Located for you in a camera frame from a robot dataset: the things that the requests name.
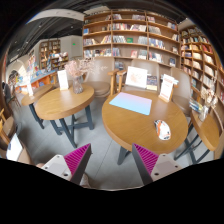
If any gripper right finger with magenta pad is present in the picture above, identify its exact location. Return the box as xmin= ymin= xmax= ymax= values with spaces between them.
xmin=132 ymin=143 xmax=182 ymax=185

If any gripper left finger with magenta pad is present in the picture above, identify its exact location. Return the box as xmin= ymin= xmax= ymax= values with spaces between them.
xmin=42 ymin=144 xmax=91 ymax=185

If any light blue mouse pad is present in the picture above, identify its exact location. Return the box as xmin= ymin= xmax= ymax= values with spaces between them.
xmin=109 ymin=93 xmax=152 ymax=115

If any round wooden table right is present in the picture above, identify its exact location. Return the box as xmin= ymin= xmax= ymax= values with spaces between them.
xmin=102 ymin=91 xmax=188 ymax=165

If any round wooden table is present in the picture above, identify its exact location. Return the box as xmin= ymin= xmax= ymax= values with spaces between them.
xmin=102 ymin=91 xmax=188 ymax=165
xmin=35 ymin=84 xmax=94 ymax=148

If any round wooden table left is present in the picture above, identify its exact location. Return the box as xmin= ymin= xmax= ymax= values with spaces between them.
xmin=35 ymin=84 xmax=94 ymax=148

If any small round table far right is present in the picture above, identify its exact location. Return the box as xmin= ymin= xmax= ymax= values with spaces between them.
xmin=174 ymin=110 xmax=219 ymax=164

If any small round table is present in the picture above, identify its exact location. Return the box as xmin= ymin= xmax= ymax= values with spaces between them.
xmin=21 ymin=84 xmax=53 ymax=128
xmin=174 ymin=110 xmax=219 ymax=164

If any wooden chair lower left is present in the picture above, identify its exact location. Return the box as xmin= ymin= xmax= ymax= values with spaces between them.
xmin=0 ymin=108 xmax=34 ymax=166

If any white sign card wooden stand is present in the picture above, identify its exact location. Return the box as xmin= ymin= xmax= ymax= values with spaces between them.
xmin=159 ymin=74 xmax=174 ymax=102

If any small round table far left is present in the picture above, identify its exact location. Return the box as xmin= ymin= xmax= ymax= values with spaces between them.
xmin=21 ymin=84 xmax=53 ymax=128

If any white sign card far left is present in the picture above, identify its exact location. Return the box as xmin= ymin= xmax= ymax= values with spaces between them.
xmin=27 ymin=83 xmax=34 ymax=96

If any dark book on chair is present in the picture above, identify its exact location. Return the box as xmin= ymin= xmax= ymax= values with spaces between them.
xmin=146 ymin=75 xmax=157 ymax=91

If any small glass vase right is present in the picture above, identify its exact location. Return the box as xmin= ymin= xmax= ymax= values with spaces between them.
xmin=199 ymin=89 xmax=217 ymax=121

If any white picture board on chair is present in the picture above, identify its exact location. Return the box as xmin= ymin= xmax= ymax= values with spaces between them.
xmin=125 ymin=66 xmax=147 ymax=88

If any white sign card left table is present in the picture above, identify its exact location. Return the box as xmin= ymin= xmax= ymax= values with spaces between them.
xmin=57 ymin=70 xmax=69 ymax=90

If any wooden chair behind left table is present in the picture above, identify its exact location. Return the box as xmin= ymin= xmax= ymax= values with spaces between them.
xmin=83 ymin=56 xmax=120 ymax=98

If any wooden chair behind table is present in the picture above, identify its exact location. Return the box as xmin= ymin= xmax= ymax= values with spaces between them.
xmin=118 ymin=59 xmax=160 ymax=93
xmin=83 ymin=56 xmax=120 ymax=98

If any glass vase with dried flowers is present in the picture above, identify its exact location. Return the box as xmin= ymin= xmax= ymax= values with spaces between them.
xmin=65 ymin=59 xmax=94 ymax=94

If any wooden chair behind right table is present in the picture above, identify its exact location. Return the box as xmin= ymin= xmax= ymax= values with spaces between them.
xmin=118 ymin=59 xmax=160 ymax=93

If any far left background bookshelf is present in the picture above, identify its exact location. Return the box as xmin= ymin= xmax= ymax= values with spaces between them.
xmin=39 ymin=39 xmax=69 ymax=71

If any right side wooden bookshelf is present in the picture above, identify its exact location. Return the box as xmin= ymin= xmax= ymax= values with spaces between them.
xmin=180 ymin=25 xmax=224 ymax=114

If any large wooden bookshelf wall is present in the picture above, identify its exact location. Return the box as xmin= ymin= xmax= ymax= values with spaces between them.
xmin=81 ymin=9 xmax=181 ymax=68

